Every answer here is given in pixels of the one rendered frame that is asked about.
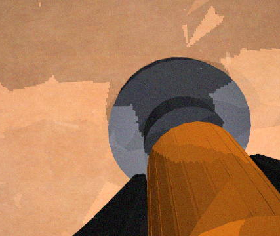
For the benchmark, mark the orange-brown cylinder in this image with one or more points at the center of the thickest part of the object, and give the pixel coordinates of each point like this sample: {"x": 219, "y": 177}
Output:
{"x": 201, "y": 182}

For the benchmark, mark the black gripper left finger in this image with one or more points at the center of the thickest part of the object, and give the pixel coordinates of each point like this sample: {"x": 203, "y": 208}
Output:
{"x": 126, "y": 214}

